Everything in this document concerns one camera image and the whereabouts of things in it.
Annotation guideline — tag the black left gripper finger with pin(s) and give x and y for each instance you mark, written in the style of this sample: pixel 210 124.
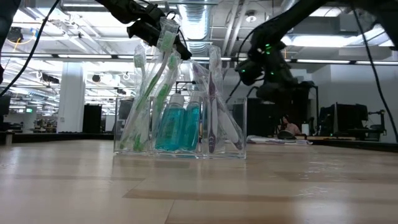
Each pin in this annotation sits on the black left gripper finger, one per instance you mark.
pixel 183 49

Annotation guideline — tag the green toothbrush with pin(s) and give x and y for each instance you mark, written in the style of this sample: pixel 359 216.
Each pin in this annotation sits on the green toothbrush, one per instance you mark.
pixel 167 41
pixel 172 61
pixel 139 60

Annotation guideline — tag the purple toothbrush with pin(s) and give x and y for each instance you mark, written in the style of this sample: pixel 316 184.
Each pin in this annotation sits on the purple toothbrush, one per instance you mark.
pixel 212 93
pixel 228 127
pixel 280 142

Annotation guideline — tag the teal mouthwash bottle white cap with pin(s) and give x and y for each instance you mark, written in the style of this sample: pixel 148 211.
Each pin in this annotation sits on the teal mouthwash bottle white cap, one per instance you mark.
pixel 192 124
pixel 170 127

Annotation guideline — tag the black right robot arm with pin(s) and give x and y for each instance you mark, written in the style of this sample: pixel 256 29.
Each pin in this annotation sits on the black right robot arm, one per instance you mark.
pixel 295 15

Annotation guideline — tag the person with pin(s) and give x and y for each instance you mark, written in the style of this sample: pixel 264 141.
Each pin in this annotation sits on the person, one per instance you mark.
pixel 290 127

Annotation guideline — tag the long ceiling light bar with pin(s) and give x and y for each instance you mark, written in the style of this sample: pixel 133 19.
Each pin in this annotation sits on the long ceiling light bar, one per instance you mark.
pixel 87 56

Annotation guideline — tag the white ceiling sensor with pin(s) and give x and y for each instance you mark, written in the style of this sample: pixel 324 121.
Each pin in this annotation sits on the white ceiling sensor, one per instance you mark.
pixel 251 17

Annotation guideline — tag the black robot workstation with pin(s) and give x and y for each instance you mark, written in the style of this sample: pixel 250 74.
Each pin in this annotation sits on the black robot workstation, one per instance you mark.
pixel 345 119

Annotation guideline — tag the clear acrylic organizer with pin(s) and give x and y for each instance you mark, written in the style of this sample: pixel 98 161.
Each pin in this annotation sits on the clear acrylic organizer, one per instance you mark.
pixel 227 149

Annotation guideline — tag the white building column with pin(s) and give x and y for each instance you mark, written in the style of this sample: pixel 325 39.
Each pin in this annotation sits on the white building column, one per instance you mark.
pixel 71 99

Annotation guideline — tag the black cabinet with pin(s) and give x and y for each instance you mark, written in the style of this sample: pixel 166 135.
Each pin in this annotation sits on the black cabinet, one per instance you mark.
pixel 92 119

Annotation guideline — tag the black ceiling spotlight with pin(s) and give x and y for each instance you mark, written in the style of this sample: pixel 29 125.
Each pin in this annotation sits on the black ceiling spotlight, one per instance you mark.
pixel 14 34

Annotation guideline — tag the silver ceiling duct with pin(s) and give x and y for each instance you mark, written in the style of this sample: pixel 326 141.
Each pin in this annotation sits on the silver ceiling duct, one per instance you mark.
pixel 196 25

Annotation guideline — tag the black rig frame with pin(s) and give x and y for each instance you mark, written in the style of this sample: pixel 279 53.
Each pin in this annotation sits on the black rig frame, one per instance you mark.
pixel 183 82

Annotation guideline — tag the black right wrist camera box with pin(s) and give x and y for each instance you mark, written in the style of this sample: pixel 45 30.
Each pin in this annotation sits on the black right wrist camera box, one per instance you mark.
pixel 248 73

